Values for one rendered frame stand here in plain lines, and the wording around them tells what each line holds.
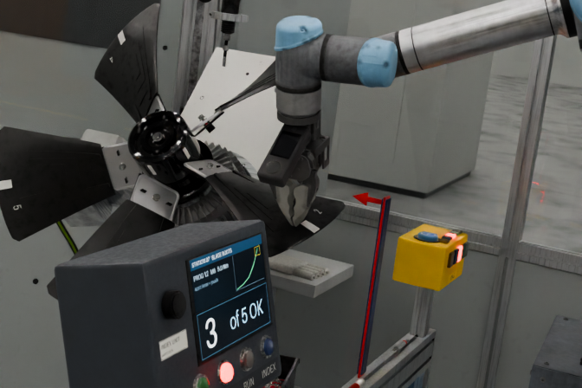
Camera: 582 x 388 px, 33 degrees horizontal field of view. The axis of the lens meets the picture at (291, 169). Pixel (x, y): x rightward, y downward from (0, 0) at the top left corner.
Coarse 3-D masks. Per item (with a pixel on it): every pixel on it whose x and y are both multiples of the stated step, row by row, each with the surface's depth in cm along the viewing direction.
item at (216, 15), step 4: (220, 4) 183; (220, 8) 183; (212, 12) 179; (216, 12) 178; (220, 12) 179; (212, 16) 179; (216, 16) 178; (220, 16) 178; (224, 16) 177; (228, 16) 177; (232, 16) 177; (236, 16) 178; (240, 16) 178; (244, 16) 179; (248, 16) 180; (228, 20) 178; (232, 20) 178; (236, 20) 178; (240, 20) 178; (244, 20) 179; (248, 20) 181
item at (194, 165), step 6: (186, 162) 183; (192, 162) 185; (198, 162) 186; (204, 162) 187; (210, 162) 189; (216, 162) 189; (192, 168) 182; (198, 168) 183; (204, 168) 184; (216, 168) 186; (222, 168) 187; (204, 174) 180; (210, 174) 182
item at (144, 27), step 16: (144, 16) 205; (128, 32) 207; (144, 32) 203; (112, 48) 210; (128, 48) 205; (144, 48) 201; (128, 64) 204; (144, 64) 199; (96, 80) 213; (112, 80) 209; (128, 80) 203; (144, 80) 198; (128, 96) 203; (144, 96) 198; (128, 112) 204; (144, 112) 198
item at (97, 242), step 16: (128, 208) 181; (144, 208) 182; (112, 224) 178; (128, 224) 179; (144, 224) 181; (160, 224) 183; (96, 240) 176; (112, 240) 177; (128, 240) 178; (80, 256) 175; (48, 288) 172
